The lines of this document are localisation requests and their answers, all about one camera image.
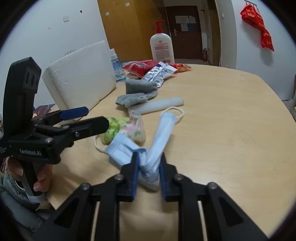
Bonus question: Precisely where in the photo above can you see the blue surgical face mask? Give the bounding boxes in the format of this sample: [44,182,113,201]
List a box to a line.
[94,106,185,191]

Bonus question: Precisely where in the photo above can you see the grey sock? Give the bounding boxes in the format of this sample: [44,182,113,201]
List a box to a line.
[115,79,158,108]

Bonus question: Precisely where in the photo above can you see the white foam tube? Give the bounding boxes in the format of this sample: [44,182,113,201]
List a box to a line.
[128,97,184,115]

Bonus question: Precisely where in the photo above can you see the grey jacket left forearm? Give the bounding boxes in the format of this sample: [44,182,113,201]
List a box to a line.
[1,172,52,233]

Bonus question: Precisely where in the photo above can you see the person's left hand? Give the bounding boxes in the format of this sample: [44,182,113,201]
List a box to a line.
[6,157,53,193]

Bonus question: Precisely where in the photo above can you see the white styrofoam box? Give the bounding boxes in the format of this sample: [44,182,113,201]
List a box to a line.
[42,41,116,110]

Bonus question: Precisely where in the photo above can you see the small clear blue bottle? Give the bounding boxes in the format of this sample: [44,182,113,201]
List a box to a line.
[110,48,126,82]

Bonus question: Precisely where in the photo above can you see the red wet wipes pack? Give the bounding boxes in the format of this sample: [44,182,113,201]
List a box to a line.
[123,60,158,78]

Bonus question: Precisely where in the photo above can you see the silver blue sachet pack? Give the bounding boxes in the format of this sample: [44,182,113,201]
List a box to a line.
[142,62,177,88]

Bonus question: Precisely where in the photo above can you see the wooden wardrobe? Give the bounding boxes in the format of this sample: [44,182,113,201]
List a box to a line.
[98,0,167,62]

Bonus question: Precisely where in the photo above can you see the white lotion pump bottle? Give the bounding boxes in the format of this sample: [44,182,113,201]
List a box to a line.
[149,20,175,64]

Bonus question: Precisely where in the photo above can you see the small red snack packet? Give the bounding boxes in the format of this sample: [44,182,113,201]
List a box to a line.
[171,64,192,72]

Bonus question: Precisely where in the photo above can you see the dark brown entrance door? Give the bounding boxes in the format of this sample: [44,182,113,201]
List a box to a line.
[166,6,203,59]

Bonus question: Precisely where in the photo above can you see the red fire extinguisher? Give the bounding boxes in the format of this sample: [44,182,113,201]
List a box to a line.
[203,48,208,62]

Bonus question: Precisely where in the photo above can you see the red hanging bags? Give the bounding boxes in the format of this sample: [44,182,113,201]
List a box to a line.
[240,2,274,51]

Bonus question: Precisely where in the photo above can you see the side doorway frame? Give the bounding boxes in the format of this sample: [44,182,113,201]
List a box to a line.
[207,0,221,67]

